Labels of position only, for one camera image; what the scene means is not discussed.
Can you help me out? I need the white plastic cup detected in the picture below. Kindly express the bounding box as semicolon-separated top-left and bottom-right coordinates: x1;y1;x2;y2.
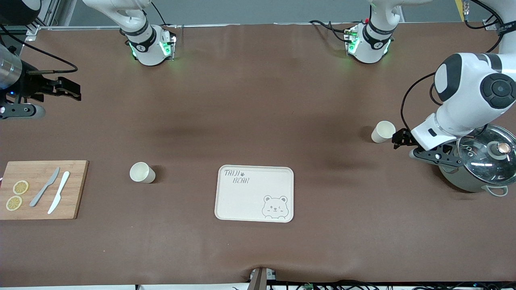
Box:
129;162;156;184
371;120;396;144

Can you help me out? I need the cream bear print tray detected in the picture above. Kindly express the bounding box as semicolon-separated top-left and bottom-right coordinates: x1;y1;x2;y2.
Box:
214;165;295;223

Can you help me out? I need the grey-green electric pot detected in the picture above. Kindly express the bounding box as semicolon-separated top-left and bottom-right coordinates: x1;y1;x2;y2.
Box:
437;124;509;197

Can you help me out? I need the glass pot lid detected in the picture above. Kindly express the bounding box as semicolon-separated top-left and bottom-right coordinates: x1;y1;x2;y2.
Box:
458;125;516;186

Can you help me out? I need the grey plastic knife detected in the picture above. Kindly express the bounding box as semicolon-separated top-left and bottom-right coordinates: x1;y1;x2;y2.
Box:
29;167;60;207

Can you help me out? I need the white plastic knife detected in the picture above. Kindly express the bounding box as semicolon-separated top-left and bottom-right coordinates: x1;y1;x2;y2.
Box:
48;171;70;215

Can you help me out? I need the base box with green light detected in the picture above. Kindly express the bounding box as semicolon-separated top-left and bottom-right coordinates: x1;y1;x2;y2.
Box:
344;25;360;56
160;25;177;62

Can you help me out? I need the wooden cutting board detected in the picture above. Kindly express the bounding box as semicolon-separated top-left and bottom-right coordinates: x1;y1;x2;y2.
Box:
0;160;89;220

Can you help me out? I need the aluminium frame profile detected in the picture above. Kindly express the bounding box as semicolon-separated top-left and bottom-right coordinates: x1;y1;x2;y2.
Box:
24;0;71;41

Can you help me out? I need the black base cable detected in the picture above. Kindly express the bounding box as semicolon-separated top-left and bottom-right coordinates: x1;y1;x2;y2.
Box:
310;19;351;43

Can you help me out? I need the grey table edge bracket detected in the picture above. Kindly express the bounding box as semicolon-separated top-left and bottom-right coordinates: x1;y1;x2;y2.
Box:
249;267;277;290

